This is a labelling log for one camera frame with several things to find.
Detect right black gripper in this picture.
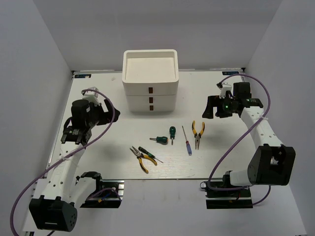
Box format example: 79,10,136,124
202,95,237,119

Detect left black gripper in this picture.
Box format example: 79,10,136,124
86,98,120,128

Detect yellow needle-nose pliers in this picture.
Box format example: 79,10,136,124
191,121,205,150
130,146,158,174

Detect thin green precision screwdriver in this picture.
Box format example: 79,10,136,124
138,147,163,163

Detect blue handled long screwdriver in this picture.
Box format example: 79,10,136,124
182,126,192,156

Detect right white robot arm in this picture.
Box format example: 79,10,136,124
202,82,296,196

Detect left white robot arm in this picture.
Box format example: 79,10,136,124
29,97,120,232

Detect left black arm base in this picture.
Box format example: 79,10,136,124
75,172,125,208

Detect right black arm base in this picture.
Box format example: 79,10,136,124
200,181,253,209

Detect right blue corner label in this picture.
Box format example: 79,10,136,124
222,71,239,76

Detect blue corner label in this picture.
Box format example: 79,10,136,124
74,74,92,79
222,71,239,76

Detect left blue corner label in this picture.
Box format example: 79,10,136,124
74,74,92,79

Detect green stubby flat screwdriver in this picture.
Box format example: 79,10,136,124
169,126,176,145

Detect white three-drawer storage box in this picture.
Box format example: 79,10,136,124
122,49,179,114

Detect green stubby phillips screwdriver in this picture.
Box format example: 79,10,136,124
149,136,168,145

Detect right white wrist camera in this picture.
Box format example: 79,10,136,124
217,82,232,99

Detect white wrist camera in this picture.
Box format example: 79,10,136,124
217,82,232,99
81,91,100,106

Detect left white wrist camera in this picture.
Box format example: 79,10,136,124
81,91,100,106

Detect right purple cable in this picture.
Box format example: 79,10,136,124
208,74,272,206

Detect purple cable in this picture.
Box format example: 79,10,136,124
208,74,272,206
9,88,116,236

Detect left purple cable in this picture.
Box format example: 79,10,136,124
9,88,116,236

